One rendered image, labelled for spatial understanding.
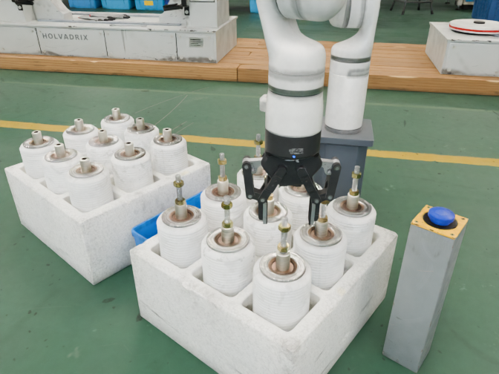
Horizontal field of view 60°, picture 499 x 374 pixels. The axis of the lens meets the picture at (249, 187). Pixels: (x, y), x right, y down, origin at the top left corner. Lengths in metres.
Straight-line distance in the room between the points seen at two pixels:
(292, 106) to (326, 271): 0.35
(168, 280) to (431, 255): 0.46
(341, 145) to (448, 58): 1.62
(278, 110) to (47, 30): 2.62
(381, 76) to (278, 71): 2.00
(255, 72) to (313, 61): 2.02
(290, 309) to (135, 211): 0.51
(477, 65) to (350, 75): 1.68
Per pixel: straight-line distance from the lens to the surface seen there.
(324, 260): 0.77
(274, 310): 0.72
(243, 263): 0.75
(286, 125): 0.55
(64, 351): 0.99
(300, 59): 0.53
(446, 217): 0.75
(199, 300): 0.79
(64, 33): 3.03
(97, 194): 1.04
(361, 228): 0.86
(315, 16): 0.52
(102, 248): 1.07
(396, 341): 0.91
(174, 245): 0.83
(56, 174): 1.13
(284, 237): 0.68
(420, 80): 2.56
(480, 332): 1.07
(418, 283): 0.81
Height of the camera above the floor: 0.71
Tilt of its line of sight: 30 degrees down
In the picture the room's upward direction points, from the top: straight up
